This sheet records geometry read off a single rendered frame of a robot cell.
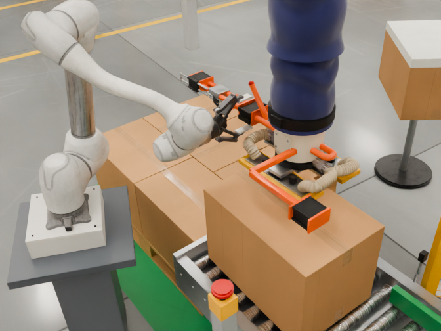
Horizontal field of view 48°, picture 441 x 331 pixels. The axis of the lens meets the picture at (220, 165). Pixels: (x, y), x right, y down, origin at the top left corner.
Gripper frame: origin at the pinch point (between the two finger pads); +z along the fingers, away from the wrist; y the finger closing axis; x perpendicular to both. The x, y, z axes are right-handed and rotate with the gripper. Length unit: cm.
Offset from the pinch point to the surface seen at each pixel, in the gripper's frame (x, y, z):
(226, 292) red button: 48, 22, -50
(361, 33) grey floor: -218, 126, 358
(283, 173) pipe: 29.2, 8.2, -9.1
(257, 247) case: 29, 37, -21
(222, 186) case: -2.1, 31.2, -12.6
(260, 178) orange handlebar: 35.3, -0.8, -25.2
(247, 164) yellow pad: 14.1, 11.3, -12.3
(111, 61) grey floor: -349, 125, 103
